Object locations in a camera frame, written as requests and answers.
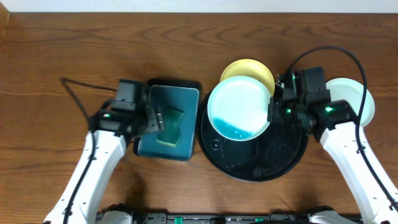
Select green scrubbing sponge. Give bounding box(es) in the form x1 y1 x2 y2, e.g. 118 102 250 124
156 108 184 147

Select black rectangular water tray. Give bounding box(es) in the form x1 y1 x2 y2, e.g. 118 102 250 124
133 78 201 161

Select pale green plate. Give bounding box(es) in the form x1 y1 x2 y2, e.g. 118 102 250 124
326 78 376 127

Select light blue plate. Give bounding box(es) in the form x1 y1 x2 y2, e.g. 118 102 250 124
206 76 271 141

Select yellow plate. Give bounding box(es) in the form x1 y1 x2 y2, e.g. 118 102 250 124
220 59 275 96

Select black round tray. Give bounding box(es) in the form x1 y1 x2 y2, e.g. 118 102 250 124
197 96 308 182

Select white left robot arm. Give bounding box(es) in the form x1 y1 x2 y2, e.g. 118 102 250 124
44 89 164 223

